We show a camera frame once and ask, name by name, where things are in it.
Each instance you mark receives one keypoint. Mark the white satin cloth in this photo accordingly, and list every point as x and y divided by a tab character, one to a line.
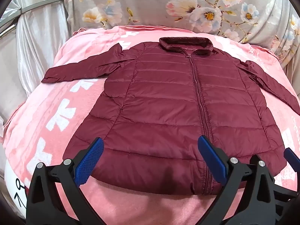
39	51

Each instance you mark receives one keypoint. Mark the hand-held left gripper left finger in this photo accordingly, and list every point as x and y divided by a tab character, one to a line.
90	155

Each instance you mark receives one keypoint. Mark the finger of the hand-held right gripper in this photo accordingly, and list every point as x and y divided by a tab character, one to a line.
292	156
284	198

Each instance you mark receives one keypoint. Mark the maroon puffer jacket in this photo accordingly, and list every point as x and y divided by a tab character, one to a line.
164	112

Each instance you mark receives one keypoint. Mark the metal pole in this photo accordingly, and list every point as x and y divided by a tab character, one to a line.
7	31

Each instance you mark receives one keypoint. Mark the white object with black drawing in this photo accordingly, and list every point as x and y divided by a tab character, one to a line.
14	180

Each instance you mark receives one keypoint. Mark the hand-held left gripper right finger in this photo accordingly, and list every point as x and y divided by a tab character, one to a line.
211	155

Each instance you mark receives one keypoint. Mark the pink printed blanket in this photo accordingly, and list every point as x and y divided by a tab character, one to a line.
58	112

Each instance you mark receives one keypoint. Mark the grey floral bed sheet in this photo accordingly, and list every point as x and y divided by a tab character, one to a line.
152	2

